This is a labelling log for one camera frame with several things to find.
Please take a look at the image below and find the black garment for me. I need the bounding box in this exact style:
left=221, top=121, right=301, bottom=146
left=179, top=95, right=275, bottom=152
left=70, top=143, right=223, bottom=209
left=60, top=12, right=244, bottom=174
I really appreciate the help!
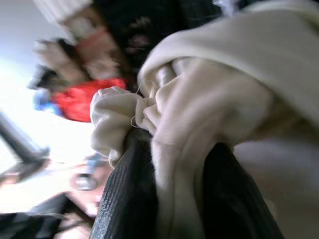
left=93, top=0, right=225, bottom=75

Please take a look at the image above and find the cream white garment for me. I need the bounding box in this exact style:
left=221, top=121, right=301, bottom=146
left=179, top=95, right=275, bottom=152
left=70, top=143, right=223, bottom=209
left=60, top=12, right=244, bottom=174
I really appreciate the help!
left=89, top=0, right=319, bottom=239

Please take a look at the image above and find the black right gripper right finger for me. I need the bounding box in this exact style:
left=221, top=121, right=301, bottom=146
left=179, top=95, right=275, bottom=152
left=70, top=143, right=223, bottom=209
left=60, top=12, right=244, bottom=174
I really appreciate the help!
left=202, top=142, right=285, bottom=239

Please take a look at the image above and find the white ribbed cloth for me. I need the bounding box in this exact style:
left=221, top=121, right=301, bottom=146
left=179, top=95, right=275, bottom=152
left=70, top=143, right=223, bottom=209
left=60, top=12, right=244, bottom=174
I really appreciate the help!
left=33, top=0, right=94, bottom=24

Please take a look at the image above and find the blue cloth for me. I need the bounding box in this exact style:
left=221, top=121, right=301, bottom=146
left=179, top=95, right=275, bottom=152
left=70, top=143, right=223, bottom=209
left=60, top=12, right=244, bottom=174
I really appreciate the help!
left=33, top=88, right=59, bottom=113

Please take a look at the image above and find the red cloth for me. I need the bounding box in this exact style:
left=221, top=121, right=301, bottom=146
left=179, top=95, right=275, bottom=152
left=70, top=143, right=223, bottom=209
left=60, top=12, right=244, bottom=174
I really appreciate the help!
left=51, top=77, right=128, bottom=123

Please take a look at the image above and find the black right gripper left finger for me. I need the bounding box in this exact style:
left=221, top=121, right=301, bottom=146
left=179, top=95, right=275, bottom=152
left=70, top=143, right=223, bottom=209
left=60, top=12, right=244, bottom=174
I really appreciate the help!
left=89, top=129, right=160, bottom=239

